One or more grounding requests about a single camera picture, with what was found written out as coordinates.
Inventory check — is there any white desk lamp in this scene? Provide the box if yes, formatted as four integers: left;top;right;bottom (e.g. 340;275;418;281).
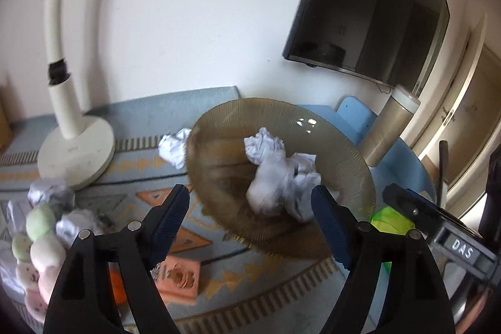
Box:
37;0;130;191

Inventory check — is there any orange ball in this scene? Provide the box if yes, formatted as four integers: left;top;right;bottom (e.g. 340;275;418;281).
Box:
109;267;128;306

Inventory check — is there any beige thermos bottle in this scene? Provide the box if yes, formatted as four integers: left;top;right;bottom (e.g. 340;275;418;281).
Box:
358;84;421;167

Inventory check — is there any pack of pastel balls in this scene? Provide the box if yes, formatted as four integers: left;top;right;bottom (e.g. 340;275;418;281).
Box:
0;201;69;324

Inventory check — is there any light blue plastic chair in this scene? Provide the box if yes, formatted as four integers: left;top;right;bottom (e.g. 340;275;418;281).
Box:
334;96;437;209

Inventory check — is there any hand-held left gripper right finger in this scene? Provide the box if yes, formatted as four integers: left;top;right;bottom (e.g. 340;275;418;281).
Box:
311;185;457;334

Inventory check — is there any patterned blue table mat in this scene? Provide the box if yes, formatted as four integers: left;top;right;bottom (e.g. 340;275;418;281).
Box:
0;85;392;334

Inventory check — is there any black wall television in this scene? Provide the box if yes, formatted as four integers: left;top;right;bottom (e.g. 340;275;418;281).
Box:
282;0;451;86

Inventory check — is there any brown ribbed glass plate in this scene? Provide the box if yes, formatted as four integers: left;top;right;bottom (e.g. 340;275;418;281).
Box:
185;98;376;259

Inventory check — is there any white door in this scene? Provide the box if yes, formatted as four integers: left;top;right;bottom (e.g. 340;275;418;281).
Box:
407;15;501;209

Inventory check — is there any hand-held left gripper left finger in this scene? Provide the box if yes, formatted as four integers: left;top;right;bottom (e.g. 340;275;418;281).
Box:
43;184;191;334

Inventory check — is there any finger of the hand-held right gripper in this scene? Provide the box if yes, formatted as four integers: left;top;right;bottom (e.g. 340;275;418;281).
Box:
383;183;445;231
438;140;449;202

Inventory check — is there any green packet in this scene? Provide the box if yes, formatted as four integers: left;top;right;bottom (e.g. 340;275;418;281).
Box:
370;206;417;265

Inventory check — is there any brown pen holder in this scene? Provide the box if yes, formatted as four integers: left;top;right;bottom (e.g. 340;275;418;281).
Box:
0;84;13;152

